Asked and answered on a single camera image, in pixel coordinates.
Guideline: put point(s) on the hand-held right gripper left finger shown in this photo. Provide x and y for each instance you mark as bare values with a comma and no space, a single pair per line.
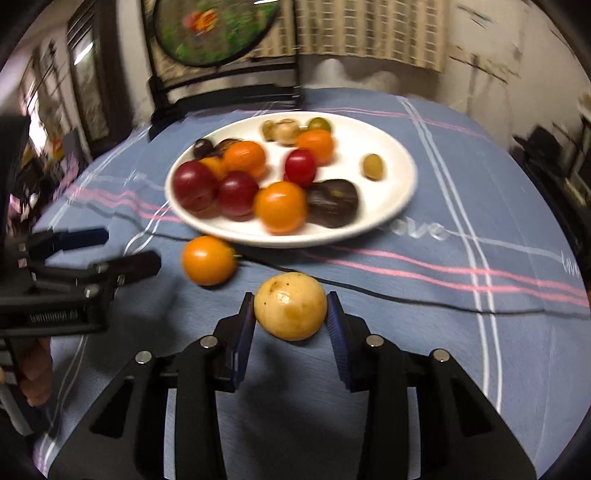
244,332

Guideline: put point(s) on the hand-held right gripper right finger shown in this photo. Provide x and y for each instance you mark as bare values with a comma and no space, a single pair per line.
337,337

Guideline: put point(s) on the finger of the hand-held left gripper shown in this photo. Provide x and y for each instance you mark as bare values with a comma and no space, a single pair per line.
83,237
134,265

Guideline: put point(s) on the yellow passion fruit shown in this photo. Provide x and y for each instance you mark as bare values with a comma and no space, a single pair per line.
291,307

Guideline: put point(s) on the large red tomato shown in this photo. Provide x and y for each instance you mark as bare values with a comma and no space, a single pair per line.
195,184

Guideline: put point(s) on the large orange tomato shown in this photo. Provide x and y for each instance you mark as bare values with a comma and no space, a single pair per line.
280,206

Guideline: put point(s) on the large dark purple tomato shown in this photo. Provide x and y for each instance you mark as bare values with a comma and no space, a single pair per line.
333,203

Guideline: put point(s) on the white oval plate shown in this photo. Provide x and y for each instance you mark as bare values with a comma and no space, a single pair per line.
392,194

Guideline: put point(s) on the small olive green fruit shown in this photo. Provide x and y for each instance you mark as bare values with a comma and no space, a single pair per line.
268,129
373,166

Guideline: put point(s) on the red cherry tomato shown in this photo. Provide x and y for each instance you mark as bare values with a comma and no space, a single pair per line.
300,166

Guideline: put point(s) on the green orange tomato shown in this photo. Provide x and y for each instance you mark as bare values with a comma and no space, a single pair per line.
319,123

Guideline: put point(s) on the person's left hand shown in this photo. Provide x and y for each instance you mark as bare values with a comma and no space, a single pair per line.
37,369

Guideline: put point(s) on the blue striped tablecloth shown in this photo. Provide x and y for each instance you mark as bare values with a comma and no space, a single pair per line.
415,323

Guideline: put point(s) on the dark framed picture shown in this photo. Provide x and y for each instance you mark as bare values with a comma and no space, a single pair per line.
87,92

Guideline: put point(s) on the round painted screen black stand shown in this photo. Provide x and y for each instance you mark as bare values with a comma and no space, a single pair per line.
217,27

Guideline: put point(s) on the black metal rack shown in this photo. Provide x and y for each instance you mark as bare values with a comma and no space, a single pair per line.
545,143

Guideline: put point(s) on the beige checked curtain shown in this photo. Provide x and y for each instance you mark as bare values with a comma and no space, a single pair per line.
369,27

